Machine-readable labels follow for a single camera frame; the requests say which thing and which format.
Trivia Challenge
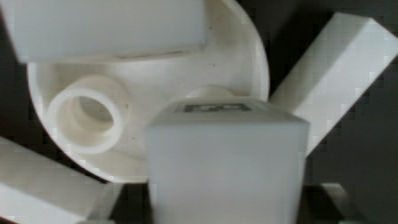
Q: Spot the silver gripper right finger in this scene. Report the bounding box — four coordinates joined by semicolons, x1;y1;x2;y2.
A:
302;181;369;224

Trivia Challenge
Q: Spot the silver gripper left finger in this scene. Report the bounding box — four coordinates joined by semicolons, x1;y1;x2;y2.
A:
81;182;152;224

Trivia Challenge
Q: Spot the white stool leg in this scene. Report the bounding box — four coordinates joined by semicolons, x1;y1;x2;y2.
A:
145;87;309;224
0;0;207;63

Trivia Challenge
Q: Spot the white round stool seat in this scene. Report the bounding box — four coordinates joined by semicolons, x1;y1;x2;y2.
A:
28;0;268;183

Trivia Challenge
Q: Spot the white U-shaped fence frame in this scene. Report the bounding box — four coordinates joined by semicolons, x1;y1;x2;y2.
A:
0;11;398;224

